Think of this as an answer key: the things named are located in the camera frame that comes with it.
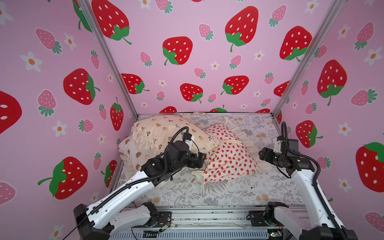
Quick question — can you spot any left aluminium corner post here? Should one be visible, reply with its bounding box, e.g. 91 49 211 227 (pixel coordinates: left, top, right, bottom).
73 1 139 121

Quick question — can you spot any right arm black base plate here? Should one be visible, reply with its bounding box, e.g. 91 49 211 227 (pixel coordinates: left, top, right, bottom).
246 211 282 227

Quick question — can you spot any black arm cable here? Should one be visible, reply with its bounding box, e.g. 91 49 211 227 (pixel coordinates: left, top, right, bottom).
61 126 199 240
275 121 350 240

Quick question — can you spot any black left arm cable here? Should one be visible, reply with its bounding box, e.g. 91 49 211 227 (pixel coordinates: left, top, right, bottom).
61 126 199 240

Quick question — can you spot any right aluminium corner post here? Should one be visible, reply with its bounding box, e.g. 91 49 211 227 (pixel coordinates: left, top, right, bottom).
271 0 345 120

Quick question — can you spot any white pillow brown bear print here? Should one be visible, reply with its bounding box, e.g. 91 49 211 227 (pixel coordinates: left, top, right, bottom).
118 136 156 179

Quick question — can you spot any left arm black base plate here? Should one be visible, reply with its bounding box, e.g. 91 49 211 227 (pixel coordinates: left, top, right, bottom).
145 211 172 231

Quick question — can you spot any strawberry print ruffled pillow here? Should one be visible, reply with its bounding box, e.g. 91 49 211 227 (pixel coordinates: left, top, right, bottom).
192 117 272 196

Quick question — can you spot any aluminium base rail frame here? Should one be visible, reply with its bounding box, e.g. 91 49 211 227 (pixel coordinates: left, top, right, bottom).
82 205 341 240

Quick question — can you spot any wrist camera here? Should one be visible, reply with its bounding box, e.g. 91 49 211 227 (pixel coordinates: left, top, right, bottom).
274 140 282 153
183 133 194 149

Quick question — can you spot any aluminium corner post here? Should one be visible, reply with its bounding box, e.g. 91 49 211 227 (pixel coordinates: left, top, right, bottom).
271 0 345 120
73 1 139 121

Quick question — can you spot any cream bear print pillow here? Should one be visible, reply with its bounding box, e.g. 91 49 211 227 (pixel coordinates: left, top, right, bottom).
131 115 219 155

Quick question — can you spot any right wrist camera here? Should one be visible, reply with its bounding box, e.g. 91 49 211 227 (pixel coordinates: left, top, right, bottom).
274 140 282 153

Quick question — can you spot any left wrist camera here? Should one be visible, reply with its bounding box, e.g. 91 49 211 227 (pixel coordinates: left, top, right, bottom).
183 133 194 149

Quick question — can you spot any fern print table mat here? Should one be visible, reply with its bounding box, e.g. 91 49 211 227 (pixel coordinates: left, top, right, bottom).
135 113 303 207

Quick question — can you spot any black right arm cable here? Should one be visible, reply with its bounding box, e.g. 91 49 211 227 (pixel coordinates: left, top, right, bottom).
275 121 350 240

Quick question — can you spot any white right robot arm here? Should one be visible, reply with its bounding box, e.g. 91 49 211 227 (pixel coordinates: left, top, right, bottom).
259 137 358 240

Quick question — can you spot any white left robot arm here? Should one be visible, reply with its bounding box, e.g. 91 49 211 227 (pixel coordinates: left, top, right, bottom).
74 140 207 240

